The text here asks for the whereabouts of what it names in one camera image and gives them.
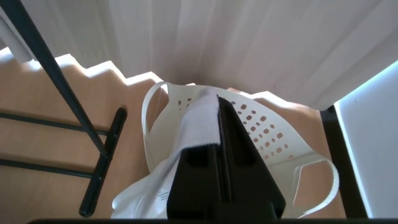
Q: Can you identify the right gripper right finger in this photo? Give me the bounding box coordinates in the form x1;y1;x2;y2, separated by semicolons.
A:
216;96;286;219

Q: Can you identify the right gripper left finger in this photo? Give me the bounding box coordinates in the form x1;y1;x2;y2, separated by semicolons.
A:
167;143;223;219

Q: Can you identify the white garment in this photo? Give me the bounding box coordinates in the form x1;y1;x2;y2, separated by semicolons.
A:
111;86;222;219

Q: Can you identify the white laundry basket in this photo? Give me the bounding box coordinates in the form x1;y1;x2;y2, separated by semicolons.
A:
141;81;340;219

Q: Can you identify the black clothes rack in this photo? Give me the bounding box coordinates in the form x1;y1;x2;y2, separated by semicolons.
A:
0;0;128;218

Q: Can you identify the beige curtain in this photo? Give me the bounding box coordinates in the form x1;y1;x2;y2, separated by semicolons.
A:
0;0;398;111

